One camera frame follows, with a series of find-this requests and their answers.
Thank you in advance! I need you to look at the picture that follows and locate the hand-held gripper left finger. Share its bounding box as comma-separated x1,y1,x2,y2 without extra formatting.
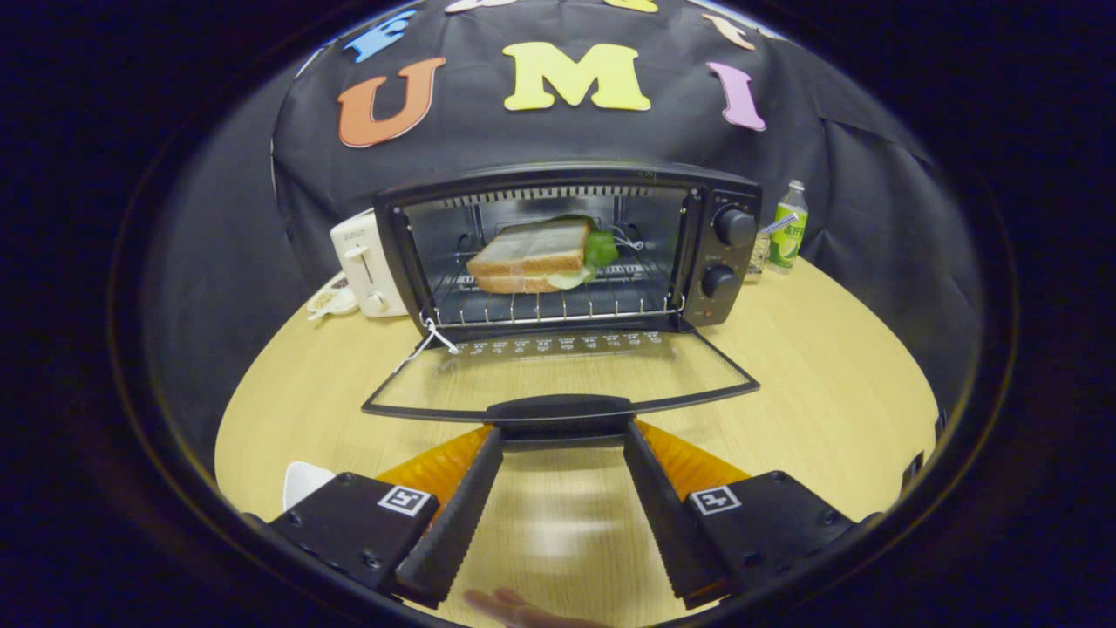
266,425,505,610

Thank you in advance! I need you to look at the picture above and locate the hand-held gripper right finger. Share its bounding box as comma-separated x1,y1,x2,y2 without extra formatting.
622,419,860,610

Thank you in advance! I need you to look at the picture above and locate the black toaster oven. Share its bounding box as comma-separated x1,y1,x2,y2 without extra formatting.
362,161,764,450

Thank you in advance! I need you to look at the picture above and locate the toast sandwich with lettuce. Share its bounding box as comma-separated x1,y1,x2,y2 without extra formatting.
466,215,620,295

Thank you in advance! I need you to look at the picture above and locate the white pop-up toaster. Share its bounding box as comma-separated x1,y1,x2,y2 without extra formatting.
330,209,409,318

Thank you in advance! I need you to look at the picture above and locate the white plate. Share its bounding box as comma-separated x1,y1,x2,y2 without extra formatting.
283,461,337,511

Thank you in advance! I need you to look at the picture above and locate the small dish with snacks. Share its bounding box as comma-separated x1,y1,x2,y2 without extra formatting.
305,272,358,320

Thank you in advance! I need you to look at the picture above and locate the clear glass with straw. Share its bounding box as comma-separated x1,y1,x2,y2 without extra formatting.
745,214,799,282

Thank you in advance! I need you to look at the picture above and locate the green label plastic bottle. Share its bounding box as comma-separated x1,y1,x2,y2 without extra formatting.
767,180,809,275

